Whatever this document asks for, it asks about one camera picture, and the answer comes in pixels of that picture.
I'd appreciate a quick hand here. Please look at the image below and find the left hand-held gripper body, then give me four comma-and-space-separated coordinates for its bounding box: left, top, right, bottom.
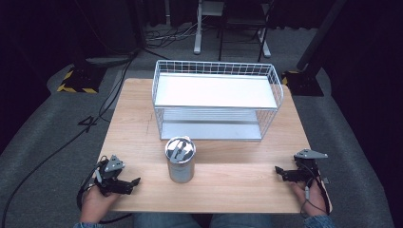
93, 154, 126, 196

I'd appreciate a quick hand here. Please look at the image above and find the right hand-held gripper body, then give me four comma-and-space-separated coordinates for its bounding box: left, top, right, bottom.
293, 148, 329, 191

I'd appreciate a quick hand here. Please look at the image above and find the silver metal canister with lid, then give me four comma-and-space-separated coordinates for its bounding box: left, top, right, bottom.
164, 136, 197, 184

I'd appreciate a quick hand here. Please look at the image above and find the white wire shelf rack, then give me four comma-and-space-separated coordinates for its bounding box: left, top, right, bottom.
151, 59, 285, 142

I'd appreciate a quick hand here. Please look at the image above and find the person's left hand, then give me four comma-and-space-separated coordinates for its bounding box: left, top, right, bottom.
79, 184, 122, 224

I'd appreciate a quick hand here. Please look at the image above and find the person's right hand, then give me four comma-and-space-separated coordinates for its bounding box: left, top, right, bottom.
289, 177, 333, 219

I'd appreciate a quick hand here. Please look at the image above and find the black stand with striped base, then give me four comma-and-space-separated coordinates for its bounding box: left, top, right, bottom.
280, 0, 348, 98
56, 0, 108, 95

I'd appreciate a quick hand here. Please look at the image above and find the white metal stand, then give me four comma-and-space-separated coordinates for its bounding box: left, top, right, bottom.
192, 0, 273, 59

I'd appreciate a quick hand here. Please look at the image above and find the right gripper cable with plug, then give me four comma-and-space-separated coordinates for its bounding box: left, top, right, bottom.
298, 160, 331, 219

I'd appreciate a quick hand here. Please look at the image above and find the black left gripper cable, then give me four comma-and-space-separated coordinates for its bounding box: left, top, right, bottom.
76, 156, 134, 224

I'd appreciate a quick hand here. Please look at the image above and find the long black floor cable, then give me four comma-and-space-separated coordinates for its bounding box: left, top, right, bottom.
1, 47, 172, 228

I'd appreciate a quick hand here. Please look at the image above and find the bundle of floor cables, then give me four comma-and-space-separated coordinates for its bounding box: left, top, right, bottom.
144, 17, 207, 44

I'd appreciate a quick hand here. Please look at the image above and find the black metal frame chair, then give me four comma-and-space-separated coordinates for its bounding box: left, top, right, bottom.
217, 0, 276, 63

